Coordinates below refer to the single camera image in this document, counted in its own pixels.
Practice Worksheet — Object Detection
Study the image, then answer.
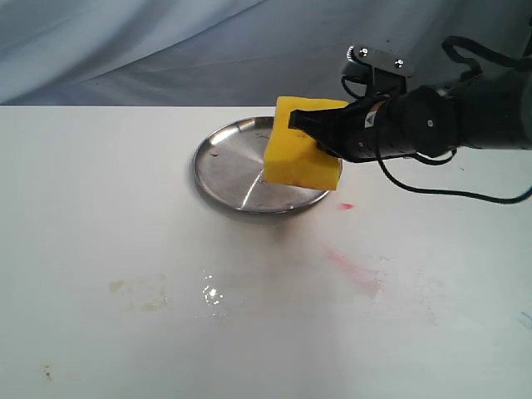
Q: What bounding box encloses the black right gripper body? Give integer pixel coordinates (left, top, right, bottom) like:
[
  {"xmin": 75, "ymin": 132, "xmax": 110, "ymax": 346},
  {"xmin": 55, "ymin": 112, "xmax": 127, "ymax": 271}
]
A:
[{"xmin": 340, "ymin": 86, "xmax": 457, "ymax": 163}]

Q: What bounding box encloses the yellow sponge block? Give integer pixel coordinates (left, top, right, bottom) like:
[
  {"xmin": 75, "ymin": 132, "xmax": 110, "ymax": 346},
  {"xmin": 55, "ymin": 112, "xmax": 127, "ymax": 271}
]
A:
[{"xmin": 264, "ymin": 96, "xmax": 347, "ymax": 190}]

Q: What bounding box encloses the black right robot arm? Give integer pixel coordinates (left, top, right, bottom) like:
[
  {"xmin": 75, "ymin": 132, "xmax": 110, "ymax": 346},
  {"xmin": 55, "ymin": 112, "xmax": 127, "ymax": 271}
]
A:
[{"xmin": 288, "ymin": 70, "xmax": 531, "ymax": 163}]

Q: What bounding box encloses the round stainless steel plate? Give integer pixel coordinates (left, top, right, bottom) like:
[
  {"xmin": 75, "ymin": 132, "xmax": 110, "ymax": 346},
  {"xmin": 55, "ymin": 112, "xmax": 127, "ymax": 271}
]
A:
[{"xmin": 192, "ymin": 116, "xmax": 329, "ymax": 214}]

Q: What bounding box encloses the grey-blue backdrop cloth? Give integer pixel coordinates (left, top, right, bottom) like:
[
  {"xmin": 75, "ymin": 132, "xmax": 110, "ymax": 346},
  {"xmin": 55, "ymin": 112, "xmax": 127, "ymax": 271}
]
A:
[{"xmin": 1, "ymin": 1, "xmax": 531, "ymax": 106}]

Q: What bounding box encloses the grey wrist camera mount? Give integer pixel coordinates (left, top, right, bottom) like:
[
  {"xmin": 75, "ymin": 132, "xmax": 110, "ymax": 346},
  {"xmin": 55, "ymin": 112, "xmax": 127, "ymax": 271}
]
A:
[{"xmin": 341, "ymin": 45, "xmax": 415, "ymax": 100}]

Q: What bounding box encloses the black cable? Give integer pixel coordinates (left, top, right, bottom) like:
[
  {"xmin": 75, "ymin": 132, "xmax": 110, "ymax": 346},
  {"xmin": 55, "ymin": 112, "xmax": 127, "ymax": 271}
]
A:
[{"xmin": 341, "ymin": 36, "xmax": 532, "ymax": 205}]

